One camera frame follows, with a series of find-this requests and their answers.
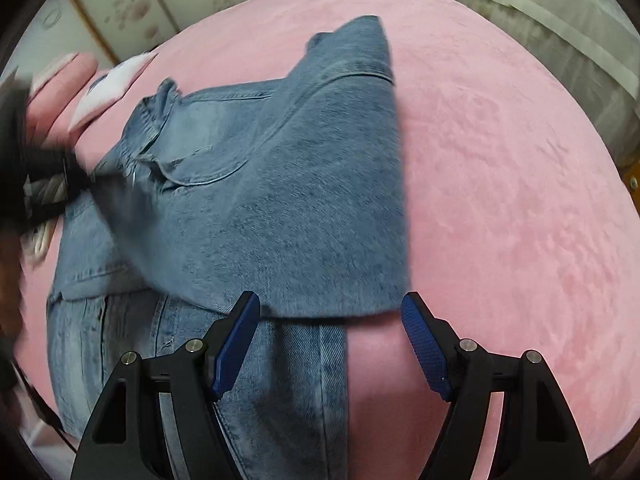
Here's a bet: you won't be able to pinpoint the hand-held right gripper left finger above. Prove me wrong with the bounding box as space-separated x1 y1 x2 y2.
70 290 261 480

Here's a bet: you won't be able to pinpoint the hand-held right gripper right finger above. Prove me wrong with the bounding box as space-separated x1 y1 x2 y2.
402 291 593 480

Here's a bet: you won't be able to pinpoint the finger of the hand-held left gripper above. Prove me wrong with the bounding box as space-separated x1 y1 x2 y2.
27 147 96 226

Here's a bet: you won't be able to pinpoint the blue denim jeans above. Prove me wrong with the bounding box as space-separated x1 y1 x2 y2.
47 16 413 480

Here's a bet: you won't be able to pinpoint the pink pillow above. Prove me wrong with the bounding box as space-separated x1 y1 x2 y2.
27 52 101 151

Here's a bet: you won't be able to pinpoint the white pillow with blue print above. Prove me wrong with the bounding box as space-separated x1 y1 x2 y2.
70 52 158 131

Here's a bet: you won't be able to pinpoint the pink bed blanket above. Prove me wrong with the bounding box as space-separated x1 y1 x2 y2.
15 0 623 466

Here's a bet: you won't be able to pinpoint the floral wardrobe doors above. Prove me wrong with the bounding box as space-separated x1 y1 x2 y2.
65 0 256 61

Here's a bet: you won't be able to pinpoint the wooden cabinet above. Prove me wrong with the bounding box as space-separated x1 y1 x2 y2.
620 160 640 201

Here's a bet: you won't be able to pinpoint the cream ruffled bed cover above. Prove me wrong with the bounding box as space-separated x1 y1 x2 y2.
427 0 640 161

